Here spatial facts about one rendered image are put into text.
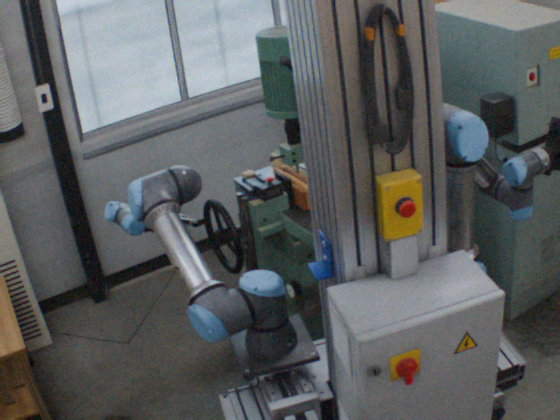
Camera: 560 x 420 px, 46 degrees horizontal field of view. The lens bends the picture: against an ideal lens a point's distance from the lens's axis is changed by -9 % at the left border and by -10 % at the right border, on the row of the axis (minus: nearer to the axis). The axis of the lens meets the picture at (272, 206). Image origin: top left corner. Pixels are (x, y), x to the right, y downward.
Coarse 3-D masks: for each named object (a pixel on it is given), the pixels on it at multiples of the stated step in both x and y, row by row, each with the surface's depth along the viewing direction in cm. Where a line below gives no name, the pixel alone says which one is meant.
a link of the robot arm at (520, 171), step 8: (528, 152) 194; (512, 160) 191; (520, 160) 190; (528, 160) 191; (536, 160) 191; (504, 168) 193; (512, 168) 190; (520, 168) 189; (528, 168) 190; (536, 168) 191; (504, 176) 194; (512, 176) 191; (520, 176) 189; (528, 176) 191; (512, 184) 192; (520, 184) 191; (528, 184) 192
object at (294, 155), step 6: (282, 144) 267; (288, 144) 266; (300, 144) 265; (282, 150) 265; (288, 150) 262; (294, 150) 263; (300, 150) 264; (288, 156) 263; (294, 156) 264; (300, 156) 265; (282, 162) 269; (288, 162) 264; (294, 162) 264; (300, 162) 266
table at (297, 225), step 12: (264, 168) 291; (240, 180) 284; (288, 216) 253; (300, 216) 252; (252, 228) 259; (264, 228) 254; (276, 228) 256; (288, 228) 255; (300, 228) 246; (312, 228) 244; (312, 240) 241
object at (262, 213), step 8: (256, 200) 254; (272, 200) 253; (280, 200) 255; (256, 208) 251; (264, 208) 253; (272, 208) 254; (280, 208) 256; (288, 208) 258; (256, 216) 252; (264, 216) 254; (272, 216) 256; (280, 216) 257; (256, 224) 254; (264, 224) 255
